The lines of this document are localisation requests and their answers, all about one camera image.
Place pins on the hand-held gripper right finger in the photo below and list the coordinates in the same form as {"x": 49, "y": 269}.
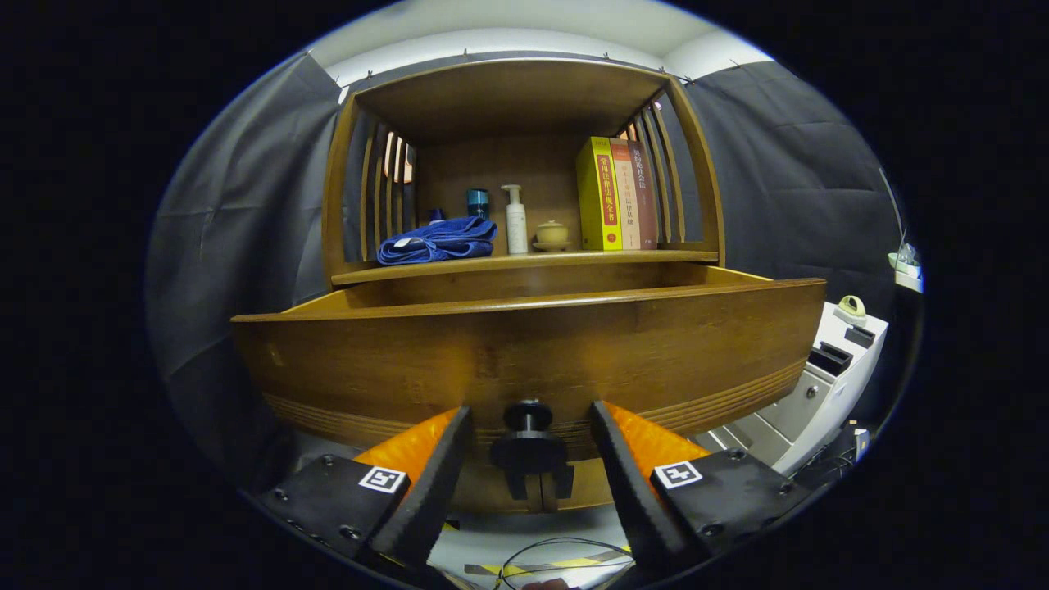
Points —
{"x": 635, "y": 492}

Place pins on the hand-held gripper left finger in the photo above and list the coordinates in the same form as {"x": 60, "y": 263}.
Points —
{"x": 434, "y": 492}

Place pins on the black drawer knob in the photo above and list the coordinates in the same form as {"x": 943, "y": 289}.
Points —
{"x": 529, "y": 416}

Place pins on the wooden drawer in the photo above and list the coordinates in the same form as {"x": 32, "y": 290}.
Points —
{"x": 533, "y": 352}

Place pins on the wooden cabinet door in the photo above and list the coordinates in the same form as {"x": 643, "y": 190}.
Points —
{"x": 590, "y": 492}
{"x": 479, "y": 498}

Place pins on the white side cabinet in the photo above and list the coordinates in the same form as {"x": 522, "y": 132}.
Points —
{"x": 828, "y": 393}

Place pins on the wooden countertop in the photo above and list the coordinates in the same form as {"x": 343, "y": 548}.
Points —
{"x": 492, "y": 262}

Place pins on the yellow black hazard tape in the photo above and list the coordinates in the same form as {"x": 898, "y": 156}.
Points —
{"x": 574, "y": 563}

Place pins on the blue folded towel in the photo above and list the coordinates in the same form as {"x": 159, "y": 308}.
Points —
{"x": 438, "y": 239}

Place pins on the beige lidded teacup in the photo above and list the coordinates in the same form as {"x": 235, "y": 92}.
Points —
{"x": 551, "y": 233}

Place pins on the white pump bottle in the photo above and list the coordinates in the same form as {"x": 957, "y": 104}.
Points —
{"x": 516, "y": 229}

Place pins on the small white blue-capped bottle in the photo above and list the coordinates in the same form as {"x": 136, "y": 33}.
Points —
{"x": 436, "y": 215}

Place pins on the pale green tape dispenser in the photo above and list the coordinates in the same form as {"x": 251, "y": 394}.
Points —
{"x": 852, "y": 307}

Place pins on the cream orange book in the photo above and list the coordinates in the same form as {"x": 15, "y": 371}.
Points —
{"x": 629, "y": 205}

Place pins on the brown book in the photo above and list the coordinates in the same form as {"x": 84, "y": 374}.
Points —
{"x": 647, "y": 205}

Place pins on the teal bottle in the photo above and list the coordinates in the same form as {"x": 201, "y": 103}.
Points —
{"x": 478, "y": 203}

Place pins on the yellow book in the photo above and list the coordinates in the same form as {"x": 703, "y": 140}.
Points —
{"x": 598, "y": 197}

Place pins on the black backdrop cloth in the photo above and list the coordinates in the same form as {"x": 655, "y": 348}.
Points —
{"x": 238, "y": 246}

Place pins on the white round table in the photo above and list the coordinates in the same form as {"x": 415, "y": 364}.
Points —
{"x": 905, "y": 279}

